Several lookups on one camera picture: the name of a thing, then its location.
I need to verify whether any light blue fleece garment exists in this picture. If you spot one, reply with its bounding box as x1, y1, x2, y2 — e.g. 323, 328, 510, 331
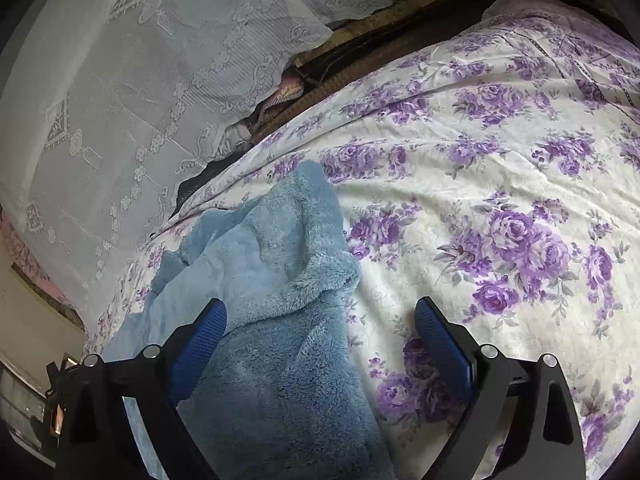
103, 160, 394, 479

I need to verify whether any black device on stand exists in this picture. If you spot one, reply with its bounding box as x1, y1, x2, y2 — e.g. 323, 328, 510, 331
29, 351, 82, 453

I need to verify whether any black cloth under lace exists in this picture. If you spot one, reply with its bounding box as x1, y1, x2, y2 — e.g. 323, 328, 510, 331
171, 156, 238, 216

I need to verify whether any purple floral bed sheet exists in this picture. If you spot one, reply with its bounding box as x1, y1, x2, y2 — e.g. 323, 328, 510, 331
86, 0, 639, 479

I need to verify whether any white lace cover cloth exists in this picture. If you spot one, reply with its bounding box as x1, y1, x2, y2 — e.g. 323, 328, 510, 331
1, 0, 330, 332

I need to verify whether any pink folded cloth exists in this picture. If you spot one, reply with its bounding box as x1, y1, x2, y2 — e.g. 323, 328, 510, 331
257, 76, 305, 122

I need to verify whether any brown woven bamboo mat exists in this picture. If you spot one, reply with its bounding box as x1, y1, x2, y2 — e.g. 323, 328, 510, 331
252, 0, 487, 145

